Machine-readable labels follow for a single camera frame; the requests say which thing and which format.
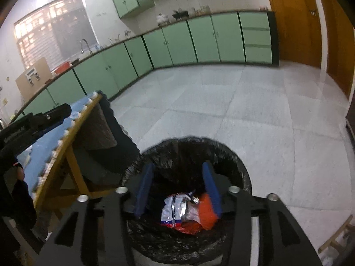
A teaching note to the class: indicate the white cooking pot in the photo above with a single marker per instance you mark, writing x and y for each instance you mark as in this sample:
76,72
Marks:
162,18

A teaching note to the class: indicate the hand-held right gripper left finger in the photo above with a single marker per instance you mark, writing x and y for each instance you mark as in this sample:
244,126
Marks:
144,191

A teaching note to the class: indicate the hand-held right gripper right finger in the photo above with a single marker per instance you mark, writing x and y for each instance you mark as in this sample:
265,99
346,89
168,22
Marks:
212,191

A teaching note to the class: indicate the window with blinds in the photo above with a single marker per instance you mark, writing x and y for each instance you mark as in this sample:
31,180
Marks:
55,30

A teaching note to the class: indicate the person's left forearm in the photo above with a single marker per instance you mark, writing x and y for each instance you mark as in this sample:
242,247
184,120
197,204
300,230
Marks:
16,199

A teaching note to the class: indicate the trash bin with black bag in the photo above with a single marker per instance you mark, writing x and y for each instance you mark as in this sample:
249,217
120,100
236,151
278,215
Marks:
172,243

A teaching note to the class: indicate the orange plastic mesh brush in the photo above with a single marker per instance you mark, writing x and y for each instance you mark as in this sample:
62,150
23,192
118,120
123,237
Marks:
207,213

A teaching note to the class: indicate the black appliance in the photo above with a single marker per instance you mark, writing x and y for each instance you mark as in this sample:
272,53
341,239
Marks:
351,122

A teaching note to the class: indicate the red printed packet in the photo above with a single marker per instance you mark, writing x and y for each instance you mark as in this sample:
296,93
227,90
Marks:
183,228

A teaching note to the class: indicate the cardboard sheet with label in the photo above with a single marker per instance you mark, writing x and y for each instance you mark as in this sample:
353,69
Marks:
33,80

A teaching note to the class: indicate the wooden stool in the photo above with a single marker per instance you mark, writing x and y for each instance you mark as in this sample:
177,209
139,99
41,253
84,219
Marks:
337,235

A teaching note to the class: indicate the black wok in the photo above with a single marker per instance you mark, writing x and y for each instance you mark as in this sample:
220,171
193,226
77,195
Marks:
179,14

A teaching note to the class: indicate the wooden table with blue cloth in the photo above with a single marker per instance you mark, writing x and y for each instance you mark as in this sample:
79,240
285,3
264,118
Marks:
55,141

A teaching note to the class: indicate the silver blue snack wrapper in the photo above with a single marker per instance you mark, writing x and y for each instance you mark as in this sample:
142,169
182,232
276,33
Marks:
177,207

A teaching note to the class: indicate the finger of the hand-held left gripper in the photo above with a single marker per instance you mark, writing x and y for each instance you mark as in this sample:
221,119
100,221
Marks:
52,115

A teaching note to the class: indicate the green lower kitchen cabinets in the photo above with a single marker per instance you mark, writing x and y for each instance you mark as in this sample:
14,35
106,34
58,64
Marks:
180,44

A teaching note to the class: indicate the wooden door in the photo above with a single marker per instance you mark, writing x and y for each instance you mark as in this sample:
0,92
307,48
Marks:
339,38
294,19

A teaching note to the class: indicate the metal faucet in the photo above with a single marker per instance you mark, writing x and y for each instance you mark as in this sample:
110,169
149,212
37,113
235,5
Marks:
84,44

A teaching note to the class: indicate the red plastic basin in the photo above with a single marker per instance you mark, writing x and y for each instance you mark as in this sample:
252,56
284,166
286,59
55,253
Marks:
62,68

